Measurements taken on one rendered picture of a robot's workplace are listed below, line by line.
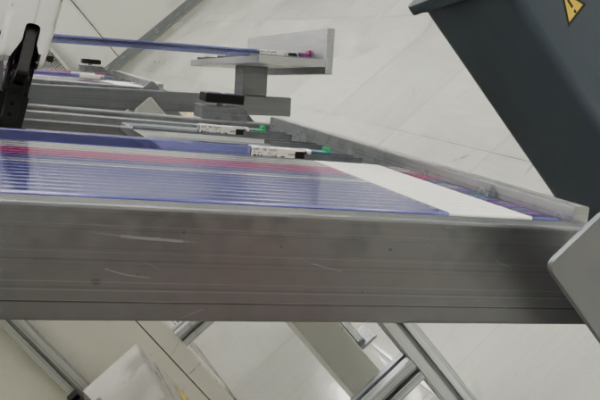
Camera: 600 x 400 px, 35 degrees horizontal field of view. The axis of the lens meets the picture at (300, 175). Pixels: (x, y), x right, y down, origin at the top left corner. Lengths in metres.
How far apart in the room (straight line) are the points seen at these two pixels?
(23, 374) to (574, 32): 1.29
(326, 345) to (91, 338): 0.65
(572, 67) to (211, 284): 0.91
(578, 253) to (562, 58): 0.80
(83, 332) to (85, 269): 1.54
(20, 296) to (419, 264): 0.22
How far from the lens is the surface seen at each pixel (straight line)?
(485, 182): 0.72
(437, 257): 0.56
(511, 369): 1.81
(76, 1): 8.62
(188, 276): 0.51
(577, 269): 0.56
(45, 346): 2.00
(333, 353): 1.57
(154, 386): 1.12
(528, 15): 1.30
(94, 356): 2.06
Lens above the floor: 1.05
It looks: 19 degrees down
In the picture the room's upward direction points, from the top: 39 degrees counter-clockwise
